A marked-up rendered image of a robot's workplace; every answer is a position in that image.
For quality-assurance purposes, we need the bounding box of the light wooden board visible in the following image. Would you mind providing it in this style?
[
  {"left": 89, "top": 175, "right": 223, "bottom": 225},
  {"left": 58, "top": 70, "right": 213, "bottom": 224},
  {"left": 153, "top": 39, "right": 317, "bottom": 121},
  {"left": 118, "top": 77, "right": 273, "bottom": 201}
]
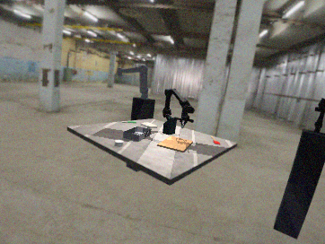
[{"left": 157, "top": 136, "right": 193, "bottom": 153}]

